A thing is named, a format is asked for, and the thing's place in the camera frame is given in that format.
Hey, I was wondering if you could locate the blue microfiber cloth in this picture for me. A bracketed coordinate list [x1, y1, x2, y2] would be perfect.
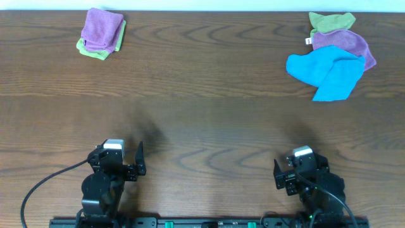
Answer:
[286, 46, 366, 102]

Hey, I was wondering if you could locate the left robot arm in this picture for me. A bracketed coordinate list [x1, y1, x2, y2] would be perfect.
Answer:
[75, 139, 147, 228]

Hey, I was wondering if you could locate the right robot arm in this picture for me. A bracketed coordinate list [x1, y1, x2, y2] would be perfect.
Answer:
[273, 152, 346, 227]

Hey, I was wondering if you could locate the folded green cloth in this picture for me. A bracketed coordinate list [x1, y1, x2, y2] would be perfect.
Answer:
[76, 20, 127, 60]

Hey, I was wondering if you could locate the folded purple cloth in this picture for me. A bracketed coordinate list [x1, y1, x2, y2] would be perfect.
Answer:
[81, 8, 124, 53]

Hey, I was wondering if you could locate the white cloth label tag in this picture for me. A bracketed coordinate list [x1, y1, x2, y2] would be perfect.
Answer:
[305, 37, 313, 45]

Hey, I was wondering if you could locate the crumpled purple cloth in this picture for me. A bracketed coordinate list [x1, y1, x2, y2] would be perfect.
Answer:
[311, 29, 377, 71]

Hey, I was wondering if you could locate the crumpled green cloth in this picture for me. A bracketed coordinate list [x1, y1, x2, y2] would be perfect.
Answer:
[309, 12, 356, 37]

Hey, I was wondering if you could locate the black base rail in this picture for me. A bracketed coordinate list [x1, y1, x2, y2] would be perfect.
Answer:
[49, 216, 370, 228]

